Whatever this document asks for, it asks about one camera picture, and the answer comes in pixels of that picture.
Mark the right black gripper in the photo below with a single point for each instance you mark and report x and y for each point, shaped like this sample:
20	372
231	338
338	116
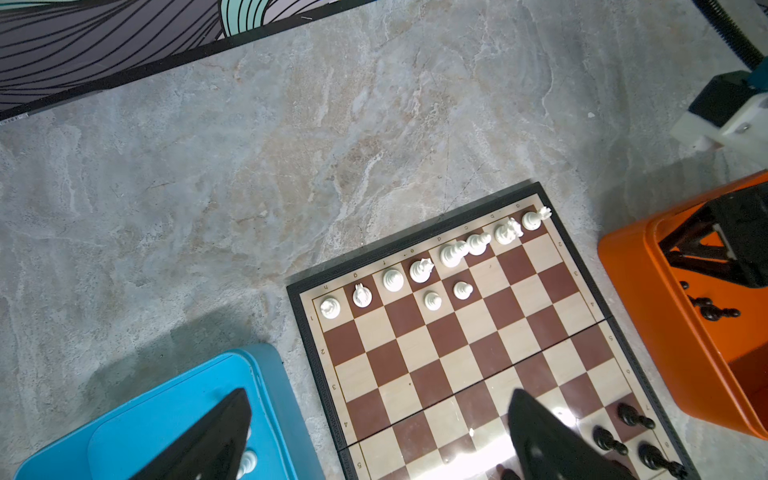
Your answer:
726	239

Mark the white bishop chess piece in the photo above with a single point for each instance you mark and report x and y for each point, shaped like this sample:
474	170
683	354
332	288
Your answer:
393	280

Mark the white rook right corner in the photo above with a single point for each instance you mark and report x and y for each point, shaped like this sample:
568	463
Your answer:
533	220

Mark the white pawn on board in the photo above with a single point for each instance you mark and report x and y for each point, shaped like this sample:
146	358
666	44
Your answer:
463	290
432	301

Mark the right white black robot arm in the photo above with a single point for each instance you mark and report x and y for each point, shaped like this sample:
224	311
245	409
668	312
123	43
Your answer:
732	109

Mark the folding chess board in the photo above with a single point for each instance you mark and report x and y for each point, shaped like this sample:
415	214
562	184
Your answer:
410	393

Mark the black pawn near edge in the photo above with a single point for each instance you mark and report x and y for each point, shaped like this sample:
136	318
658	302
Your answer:
630	416

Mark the white pawn in blue tray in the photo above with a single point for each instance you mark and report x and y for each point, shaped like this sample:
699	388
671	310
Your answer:
248	463

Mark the white rook corner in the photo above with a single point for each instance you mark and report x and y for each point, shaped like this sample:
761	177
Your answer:
330	308
533	220

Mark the white rook left corner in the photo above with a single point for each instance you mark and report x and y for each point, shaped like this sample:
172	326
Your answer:
330	308

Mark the black pawn in tray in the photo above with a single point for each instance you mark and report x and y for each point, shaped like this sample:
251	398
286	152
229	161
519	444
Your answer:
711	312

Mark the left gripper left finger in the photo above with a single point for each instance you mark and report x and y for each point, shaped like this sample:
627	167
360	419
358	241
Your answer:
211	449

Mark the white queen chess piece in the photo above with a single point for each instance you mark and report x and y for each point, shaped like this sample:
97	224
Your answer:
421	270

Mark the black rook chess piece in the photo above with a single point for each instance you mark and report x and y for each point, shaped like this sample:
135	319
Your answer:
652	458

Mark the orange plastic tray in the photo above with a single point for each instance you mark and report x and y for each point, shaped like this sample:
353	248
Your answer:
715	371

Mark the white knight chess piece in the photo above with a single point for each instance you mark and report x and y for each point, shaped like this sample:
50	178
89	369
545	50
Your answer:
362	296

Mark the blue plastic tray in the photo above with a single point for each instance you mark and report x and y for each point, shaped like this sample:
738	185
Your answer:
120	443

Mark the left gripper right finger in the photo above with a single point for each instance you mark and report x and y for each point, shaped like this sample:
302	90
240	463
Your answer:
547	449

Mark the white king chess piece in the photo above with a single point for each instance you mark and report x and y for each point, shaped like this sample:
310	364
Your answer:
452	254

